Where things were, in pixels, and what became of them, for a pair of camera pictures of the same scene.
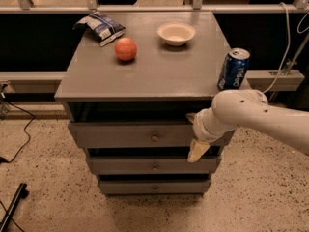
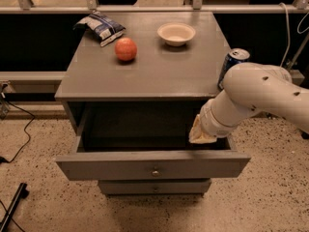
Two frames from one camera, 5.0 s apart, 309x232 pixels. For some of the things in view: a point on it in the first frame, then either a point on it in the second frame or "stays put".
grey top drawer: [140, 134] -> [151, 158]
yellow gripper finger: [197, 149] -> [195, 134]
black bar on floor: [21, 193] stays put
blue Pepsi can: [233, 71] stays put
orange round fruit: [125, 48] stays put
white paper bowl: [176, 34] stays put
